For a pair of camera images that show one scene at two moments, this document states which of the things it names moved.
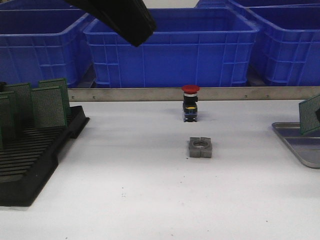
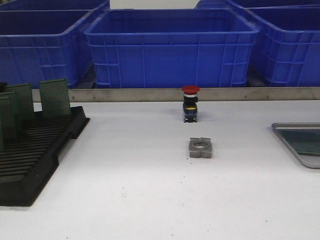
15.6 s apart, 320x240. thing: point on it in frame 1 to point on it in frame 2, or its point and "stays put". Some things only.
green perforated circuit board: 307,109 to 303,141
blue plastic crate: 37,44 stays put
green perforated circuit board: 9,117 stays put
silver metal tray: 306,146 stays put
